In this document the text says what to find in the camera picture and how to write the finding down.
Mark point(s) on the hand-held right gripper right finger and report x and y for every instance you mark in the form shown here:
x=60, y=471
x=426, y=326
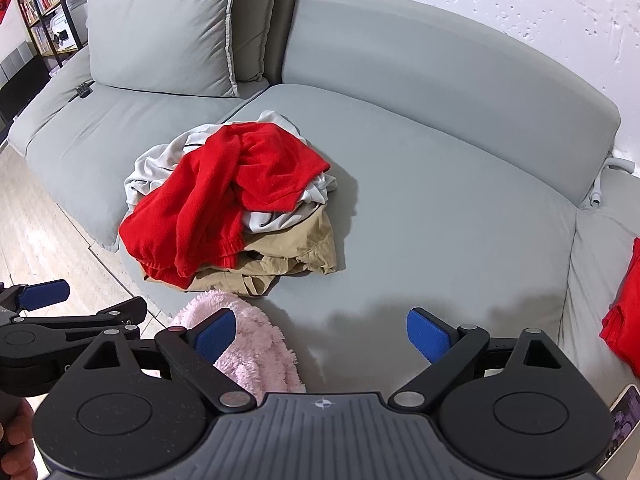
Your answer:
x=427, y=335

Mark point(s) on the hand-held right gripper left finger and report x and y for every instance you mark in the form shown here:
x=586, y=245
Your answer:
x=216, y=334

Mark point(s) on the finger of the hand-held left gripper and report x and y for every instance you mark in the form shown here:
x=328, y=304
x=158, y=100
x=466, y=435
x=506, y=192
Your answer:
x=120, y=312
x=46, y=294

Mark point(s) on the red sweater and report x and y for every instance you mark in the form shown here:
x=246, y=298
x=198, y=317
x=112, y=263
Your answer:
x=200, y=200

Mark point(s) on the person's left hand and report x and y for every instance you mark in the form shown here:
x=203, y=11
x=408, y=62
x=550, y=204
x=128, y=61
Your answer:
x=15, y=440

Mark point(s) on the pink fluffy cloth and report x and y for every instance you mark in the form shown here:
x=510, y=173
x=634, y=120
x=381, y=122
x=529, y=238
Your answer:
x=260, y=355

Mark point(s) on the khaki pants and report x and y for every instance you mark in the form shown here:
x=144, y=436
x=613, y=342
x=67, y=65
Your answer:
x=300, y=250

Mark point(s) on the grey sofa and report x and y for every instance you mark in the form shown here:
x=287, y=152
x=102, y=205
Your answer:
x=425, y=210

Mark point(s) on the white garment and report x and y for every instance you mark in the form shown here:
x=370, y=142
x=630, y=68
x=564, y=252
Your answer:
x=155, y=165

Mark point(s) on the folded red garment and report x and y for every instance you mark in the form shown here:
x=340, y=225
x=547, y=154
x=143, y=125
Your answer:
x=625, y=320

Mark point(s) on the dark low cabinet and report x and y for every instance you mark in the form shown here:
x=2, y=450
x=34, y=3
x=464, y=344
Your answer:
x=20, y=95

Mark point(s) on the small black object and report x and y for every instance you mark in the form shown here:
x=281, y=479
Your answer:
x=83, y=90

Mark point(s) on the smartphone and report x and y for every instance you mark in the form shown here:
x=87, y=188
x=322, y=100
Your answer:
x=625, y=420

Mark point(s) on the large grey piped cushion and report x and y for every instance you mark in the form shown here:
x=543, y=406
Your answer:
x=160, y=25

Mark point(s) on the bookshelf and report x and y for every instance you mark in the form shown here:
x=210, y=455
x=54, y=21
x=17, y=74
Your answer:
x=45, y=0

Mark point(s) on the slim grey cushion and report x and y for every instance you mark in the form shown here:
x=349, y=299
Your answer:
x=255, y=20

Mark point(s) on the red wall hanging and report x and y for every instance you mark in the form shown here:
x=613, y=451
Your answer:
x=4, y=7

